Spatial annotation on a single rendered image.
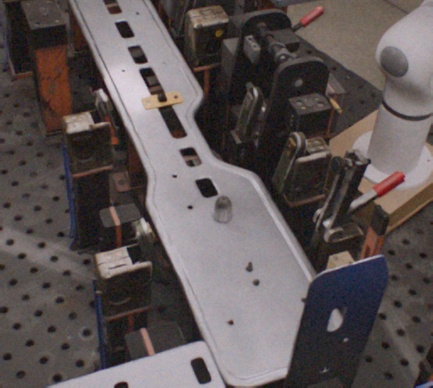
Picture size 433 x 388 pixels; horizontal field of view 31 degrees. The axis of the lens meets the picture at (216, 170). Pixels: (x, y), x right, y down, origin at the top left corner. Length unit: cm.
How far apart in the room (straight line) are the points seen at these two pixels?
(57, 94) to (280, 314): 89
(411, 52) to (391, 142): 29
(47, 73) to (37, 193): 28
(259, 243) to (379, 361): 40
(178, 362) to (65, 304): 49
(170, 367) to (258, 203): 37
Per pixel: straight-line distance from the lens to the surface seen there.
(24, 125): 203
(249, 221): 138
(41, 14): 183
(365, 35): 370
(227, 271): 130
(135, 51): 176
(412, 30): 154
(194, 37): 171
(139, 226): 121
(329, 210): 130
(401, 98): 166
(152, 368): 119
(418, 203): 187
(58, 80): 188
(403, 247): 180
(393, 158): 178
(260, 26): 151
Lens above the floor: 202
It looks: 45 degrees down
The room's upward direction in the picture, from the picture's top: 4 degrees clockwise
